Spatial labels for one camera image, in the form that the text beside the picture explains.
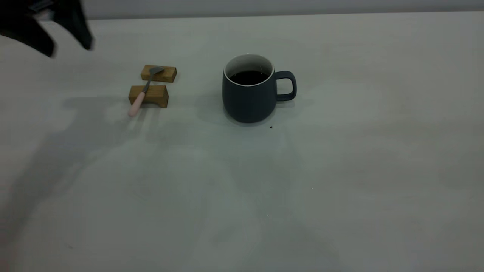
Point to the dark grey ceramic mug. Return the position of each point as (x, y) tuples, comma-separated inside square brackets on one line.
[(245, 105)]

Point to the arched wooden block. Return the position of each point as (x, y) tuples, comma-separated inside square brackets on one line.
[(157, 94)]

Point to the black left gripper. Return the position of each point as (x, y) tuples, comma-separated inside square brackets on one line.
[(15, 5)]

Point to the dark coffee liquid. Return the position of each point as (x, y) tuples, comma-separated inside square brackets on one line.
[(249, 78)]

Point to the flat rectangular wooden block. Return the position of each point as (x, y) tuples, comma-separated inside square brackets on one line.
[(169, 74)]

